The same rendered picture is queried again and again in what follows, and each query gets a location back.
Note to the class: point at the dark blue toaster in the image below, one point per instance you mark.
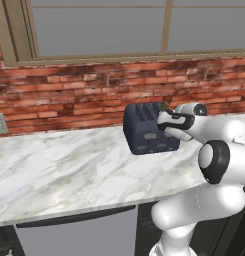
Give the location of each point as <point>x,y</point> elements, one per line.
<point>142,126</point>

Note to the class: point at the tan framed window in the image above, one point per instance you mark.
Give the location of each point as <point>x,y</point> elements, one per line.
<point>104,30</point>

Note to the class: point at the grey dishwasher door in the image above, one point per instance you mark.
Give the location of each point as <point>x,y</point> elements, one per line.
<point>77,238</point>

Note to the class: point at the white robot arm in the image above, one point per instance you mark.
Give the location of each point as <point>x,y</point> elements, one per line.
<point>197,206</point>

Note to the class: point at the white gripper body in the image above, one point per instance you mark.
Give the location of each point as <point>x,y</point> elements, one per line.
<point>179,134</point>

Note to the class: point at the brown bread slice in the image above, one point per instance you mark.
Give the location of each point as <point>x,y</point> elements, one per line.
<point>166,106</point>

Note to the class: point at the grey toaster lever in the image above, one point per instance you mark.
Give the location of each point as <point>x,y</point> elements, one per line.
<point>148,136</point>

